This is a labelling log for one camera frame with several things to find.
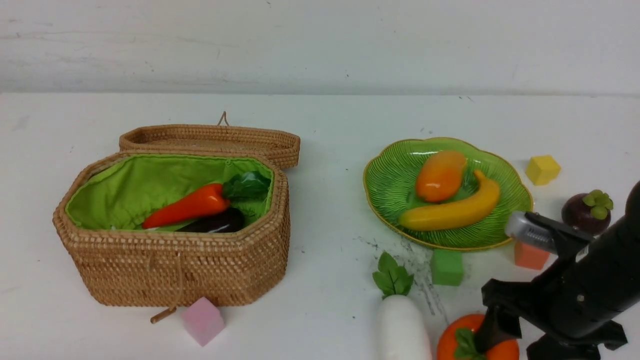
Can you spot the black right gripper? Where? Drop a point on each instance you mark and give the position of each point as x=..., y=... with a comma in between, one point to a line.
x=573, y=324

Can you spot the orange persimmon with leaf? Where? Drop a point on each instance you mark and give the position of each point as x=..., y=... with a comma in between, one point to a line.
x=457, y=342

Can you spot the yellow banana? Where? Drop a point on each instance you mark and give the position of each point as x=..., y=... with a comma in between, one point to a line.
x=458, y=214

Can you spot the orange yellow mango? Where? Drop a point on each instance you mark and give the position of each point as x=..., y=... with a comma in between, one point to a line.
x=441, y=176

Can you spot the dark purple eggplant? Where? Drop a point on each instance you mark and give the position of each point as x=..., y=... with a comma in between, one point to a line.
x=230, y=221

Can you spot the orange carrot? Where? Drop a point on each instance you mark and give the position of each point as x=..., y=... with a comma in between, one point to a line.
x=208, y=200

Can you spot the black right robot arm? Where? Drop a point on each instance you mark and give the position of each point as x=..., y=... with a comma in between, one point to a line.
x=610, y=269

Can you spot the orange foam cube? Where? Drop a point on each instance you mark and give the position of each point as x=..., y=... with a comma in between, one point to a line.
x=529, y=257

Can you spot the green foam cube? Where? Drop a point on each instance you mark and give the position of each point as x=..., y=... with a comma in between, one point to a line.
x=446, y=267

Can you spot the white radish with leaves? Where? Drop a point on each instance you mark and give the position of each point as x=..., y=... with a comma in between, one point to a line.
x=400, y=332

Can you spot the dark purple mangosteen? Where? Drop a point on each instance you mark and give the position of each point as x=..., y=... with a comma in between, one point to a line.
x=588, y=212

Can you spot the yellow foam cube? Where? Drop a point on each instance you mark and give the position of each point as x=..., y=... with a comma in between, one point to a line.
x=542, y=169

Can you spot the green glass plate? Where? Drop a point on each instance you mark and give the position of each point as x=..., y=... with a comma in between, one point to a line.
x=389, y=183

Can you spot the pink foam cube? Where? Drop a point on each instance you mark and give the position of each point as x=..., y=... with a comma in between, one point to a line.
x=203, y=321

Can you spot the woven wicker basket green lining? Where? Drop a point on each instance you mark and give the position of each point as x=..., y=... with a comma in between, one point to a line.
x=122, y=263

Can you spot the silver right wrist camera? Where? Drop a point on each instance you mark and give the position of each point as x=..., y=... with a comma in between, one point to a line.
x=547, y=234

